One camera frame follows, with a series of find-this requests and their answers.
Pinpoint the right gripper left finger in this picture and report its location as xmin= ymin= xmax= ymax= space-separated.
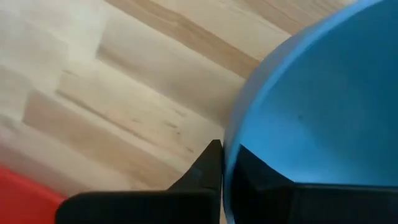
xmin=55 ymin=139 xmax=224 ymax=224

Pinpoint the blue plastic bowl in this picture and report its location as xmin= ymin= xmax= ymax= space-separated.
xmin=222 ymin=0 xmax=398 ymax=224

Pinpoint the red plastic tray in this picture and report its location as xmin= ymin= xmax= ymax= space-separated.
xmin=0 ymin=166 xmax=67 ymax=224

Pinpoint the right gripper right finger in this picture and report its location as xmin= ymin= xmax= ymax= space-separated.
xmin=229 ymin=144 xmax=398 ymax=224

